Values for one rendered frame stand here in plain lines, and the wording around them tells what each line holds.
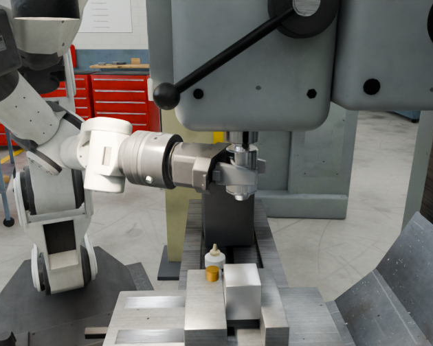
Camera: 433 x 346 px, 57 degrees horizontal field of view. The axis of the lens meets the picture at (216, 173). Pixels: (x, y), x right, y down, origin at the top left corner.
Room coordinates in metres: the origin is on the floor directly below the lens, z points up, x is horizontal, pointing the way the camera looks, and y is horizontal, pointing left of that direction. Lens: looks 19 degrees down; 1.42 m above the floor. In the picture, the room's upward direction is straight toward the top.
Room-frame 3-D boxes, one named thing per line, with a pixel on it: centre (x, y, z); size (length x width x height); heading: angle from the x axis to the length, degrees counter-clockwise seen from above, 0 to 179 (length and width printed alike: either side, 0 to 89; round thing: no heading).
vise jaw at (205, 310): (0.52, 0.02, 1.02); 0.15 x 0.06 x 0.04; 2
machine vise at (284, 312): (0.52, -0.01, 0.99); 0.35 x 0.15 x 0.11; 92
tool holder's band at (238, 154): (0.56, -0.04, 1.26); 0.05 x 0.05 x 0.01
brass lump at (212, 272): (0.57, 0.01, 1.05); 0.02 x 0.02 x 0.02
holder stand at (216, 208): (0.98, -0.02, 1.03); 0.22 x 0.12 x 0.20; 4
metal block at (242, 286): (0.52, -0.04, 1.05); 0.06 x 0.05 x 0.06; 2
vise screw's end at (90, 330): (0.51, 0.19, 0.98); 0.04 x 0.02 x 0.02; 92
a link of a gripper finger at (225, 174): (0.53, -0.03, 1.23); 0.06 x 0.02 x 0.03; 70
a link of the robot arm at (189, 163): (0.59, 0.05, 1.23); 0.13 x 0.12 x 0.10; 161
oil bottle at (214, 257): (0.68, 0.00, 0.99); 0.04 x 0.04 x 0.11
